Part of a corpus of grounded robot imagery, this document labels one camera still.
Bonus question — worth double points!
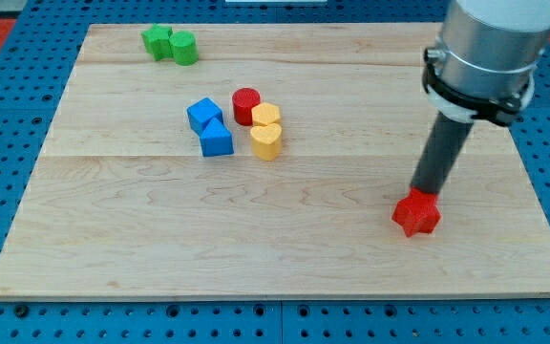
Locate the red star block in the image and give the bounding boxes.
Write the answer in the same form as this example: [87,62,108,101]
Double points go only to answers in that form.
[391,187,441,237]

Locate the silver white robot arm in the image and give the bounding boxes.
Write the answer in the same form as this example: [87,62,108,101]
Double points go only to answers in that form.
[422,0,550,126]

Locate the light wooden board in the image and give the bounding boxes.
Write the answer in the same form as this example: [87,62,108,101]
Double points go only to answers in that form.
[0,23,550,302]

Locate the green star block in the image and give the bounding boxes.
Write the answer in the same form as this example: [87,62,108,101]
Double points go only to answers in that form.
[140,24,173,61]

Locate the yellow heart block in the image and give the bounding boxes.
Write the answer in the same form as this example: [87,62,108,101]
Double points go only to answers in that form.
[250,123,283,161]

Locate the yellow hexagon block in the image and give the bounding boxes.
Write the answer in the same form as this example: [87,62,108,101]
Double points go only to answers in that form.
[251,102,281,126]

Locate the blue triangle block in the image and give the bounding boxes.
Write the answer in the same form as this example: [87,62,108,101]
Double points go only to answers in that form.
[200,118,234,157]

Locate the red cylinder block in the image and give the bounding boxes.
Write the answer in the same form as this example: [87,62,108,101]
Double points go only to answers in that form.
[232,88,261,126]

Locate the blue cube block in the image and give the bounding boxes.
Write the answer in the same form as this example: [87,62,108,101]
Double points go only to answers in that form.
[186,97,223,136]

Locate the green cylinder block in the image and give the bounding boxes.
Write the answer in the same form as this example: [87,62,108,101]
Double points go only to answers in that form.
[169,31,199,66]

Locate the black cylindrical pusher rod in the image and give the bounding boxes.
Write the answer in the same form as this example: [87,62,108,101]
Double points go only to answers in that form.
[411,113,474,195]

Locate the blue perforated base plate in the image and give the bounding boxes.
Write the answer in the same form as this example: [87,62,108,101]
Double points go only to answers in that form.
[0,0,550,343]

